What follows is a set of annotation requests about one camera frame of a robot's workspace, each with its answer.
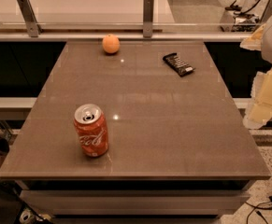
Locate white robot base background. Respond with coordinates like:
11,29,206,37
220,0,263,33

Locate left metal railing bracket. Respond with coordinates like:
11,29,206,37
17,0,41,37

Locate red coke can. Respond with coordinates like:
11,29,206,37
74,104,108,158

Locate middle metal railing bracket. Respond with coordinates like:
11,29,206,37
143,0,154,38

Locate white tape roll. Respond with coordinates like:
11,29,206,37
19,209,36,224

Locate right metal railing bracket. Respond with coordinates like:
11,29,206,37
260,0,272,23

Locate orange fruit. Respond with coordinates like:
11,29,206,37
102,34,120,54

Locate metal railing bracket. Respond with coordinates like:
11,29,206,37
143,0,154,38
260,0,272,23
17,0,41,37

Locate black snack bar wrapper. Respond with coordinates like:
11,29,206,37
163,53,194,77

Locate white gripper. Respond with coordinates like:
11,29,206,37
240,16,272,129

